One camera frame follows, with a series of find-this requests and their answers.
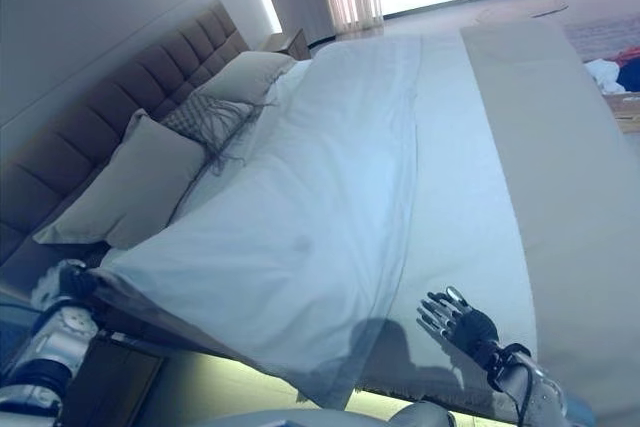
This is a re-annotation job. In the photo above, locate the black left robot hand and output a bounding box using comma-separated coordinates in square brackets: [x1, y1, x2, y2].
[58, 262, 97, 301]

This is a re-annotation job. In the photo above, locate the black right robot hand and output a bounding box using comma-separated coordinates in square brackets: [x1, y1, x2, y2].
[415, 285, 500, 356]

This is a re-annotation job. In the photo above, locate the white duvet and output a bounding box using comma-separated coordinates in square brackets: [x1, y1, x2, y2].
[87, 36, 426, 411]

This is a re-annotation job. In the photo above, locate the beige bed runner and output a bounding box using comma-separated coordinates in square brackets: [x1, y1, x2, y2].
[458, 16, 640, 427]

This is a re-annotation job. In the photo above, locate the silver right robot leg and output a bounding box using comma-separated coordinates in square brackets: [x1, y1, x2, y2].
[389, 401, 454, 427]

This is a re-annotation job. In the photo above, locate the wooden nightstand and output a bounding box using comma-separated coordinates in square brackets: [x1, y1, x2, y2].
[0, 291, 166, 427]
[264, 28, 312, 61]

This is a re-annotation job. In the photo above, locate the large beige pillow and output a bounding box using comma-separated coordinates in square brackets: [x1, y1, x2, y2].
[199, 50, 296, 106]
[32, 109, 206, 251]

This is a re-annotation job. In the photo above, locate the tufted upholstered headboard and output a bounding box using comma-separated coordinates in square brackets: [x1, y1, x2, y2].
[0, 0, 246, 268]

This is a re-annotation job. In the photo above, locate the silver robot torso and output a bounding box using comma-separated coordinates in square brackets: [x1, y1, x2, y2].
[214, 406, 401, 427]

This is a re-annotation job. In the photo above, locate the woven grey fringed cushion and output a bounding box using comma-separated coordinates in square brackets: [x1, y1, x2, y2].
[159, 94, 279, 178]

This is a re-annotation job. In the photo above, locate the white garment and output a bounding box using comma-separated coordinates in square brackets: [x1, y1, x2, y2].
[584, 59, 626, 96]

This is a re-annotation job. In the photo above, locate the pale grey floor rug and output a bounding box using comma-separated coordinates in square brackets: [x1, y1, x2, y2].
[564, 6, 640, 63]

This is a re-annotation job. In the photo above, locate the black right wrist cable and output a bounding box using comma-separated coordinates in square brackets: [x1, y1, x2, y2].
[504, 346, 536, 427]

